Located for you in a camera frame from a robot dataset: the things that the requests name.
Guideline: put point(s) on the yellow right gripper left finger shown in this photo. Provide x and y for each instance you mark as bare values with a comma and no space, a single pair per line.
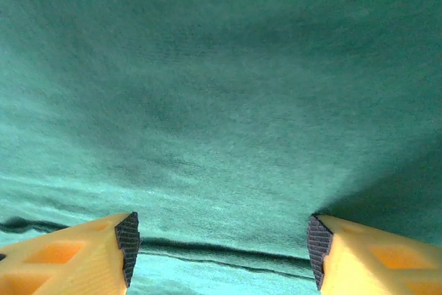
69,264

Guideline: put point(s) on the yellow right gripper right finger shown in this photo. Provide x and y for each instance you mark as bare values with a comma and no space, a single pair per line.
373,264

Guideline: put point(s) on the dark green t-shirt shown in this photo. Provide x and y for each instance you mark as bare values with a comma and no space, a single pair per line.
221,84

